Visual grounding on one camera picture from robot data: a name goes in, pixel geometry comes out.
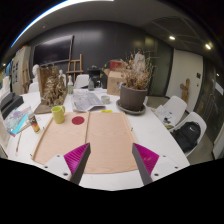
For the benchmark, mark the black case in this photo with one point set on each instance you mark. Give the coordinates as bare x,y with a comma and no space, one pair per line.
10,103

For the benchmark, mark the brown cardboard box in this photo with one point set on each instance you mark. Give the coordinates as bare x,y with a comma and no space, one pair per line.
114,83

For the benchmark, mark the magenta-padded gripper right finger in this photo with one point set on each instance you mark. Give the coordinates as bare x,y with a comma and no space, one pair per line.
146,160

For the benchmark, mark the black wall screen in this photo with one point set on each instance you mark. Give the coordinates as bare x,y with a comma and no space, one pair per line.
53,50

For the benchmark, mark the red box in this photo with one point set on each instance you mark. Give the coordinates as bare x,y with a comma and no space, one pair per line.
116,65

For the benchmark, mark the small glass cup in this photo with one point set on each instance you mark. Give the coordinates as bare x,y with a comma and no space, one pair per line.
105,99

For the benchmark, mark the white plaster figure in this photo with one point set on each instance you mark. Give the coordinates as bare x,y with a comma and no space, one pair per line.
62,76

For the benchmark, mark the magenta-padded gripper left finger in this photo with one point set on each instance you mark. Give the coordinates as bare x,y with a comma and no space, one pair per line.
76,160

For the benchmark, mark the black backpack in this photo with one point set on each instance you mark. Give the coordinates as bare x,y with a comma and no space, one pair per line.
186,135

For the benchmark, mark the dried plant in grey pot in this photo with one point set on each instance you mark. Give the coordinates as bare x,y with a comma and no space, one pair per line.
133,98

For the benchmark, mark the yellow tag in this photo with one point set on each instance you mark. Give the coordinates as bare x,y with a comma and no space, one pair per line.
106,111

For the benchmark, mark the large white ceiling light panel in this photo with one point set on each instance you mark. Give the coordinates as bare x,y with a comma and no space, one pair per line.
76,1

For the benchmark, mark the white plastic chair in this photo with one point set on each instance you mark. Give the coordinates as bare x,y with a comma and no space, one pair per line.
81,81
196,118
33,87
178,106

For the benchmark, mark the clear drink bottle white cap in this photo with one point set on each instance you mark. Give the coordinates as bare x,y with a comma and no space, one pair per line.
34,125

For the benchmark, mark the yellow-green mug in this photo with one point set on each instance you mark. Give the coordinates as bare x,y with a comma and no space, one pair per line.
58,115

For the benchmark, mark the white plaster bust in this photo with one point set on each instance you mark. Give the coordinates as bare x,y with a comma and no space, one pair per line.
35,71

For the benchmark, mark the white cabinet with pictures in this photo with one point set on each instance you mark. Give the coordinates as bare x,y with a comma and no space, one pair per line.
20,70

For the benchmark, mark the grey printed newspaper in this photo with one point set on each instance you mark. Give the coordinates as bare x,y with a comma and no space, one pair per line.
85,100

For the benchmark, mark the white plaster torso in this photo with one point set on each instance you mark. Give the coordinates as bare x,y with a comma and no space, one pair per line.
139,60

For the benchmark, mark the dark grey plant saucer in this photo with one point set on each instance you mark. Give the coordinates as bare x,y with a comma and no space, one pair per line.
120,107

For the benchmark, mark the flat round red coaster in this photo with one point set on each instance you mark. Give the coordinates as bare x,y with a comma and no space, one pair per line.
78,120

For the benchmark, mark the spray bottle green label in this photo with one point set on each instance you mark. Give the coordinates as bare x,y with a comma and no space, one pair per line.
70,87

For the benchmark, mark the wooden easel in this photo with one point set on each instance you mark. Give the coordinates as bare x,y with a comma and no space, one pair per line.
80,70

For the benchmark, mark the round ceiling spotlight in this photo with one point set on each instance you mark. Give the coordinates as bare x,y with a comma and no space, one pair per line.
208,46
172,37

